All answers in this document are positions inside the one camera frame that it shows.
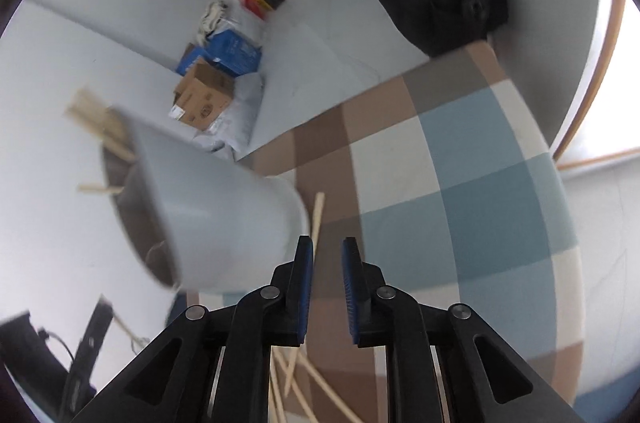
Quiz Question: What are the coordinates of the large grey parcel bag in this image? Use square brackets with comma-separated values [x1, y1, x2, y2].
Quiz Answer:
[192, 75, 266, 154]

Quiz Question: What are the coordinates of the checkered tablecloth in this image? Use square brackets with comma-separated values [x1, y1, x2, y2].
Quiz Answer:
[170, 40, 586, 423]

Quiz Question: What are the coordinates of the brown cardboard box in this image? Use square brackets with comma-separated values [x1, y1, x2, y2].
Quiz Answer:
[172, 57, 236, 131]

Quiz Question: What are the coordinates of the grey white utensil holder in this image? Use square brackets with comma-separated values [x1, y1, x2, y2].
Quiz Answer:
[100, 105, 311, 295]

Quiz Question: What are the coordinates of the blue cardboard box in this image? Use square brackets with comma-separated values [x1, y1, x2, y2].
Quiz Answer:
[177, 28, 263, 78]

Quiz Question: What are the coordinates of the beige folded cloth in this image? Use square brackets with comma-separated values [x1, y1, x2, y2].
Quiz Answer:
[197, 0, 233, 38]

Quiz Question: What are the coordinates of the wooden window frame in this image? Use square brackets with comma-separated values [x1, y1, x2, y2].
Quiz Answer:
[550, 0, 640, 171]

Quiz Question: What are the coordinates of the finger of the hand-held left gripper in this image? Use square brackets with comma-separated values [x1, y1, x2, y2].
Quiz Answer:
[59, 295, 115, 421]

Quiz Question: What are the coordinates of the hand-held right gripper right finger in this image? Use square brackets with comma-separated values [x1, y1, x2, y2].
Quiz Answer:
[341, 237, 576, 423]

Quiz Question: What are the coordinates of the bundle of wooden chopsticks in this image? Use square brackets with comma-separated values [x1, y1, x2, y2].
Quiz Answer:
[66, 87, 138, 164]

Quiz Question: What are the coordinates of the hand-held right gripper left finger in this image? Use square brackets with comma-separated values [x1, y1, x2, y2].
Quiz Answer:
[70, 234, 315, 423]

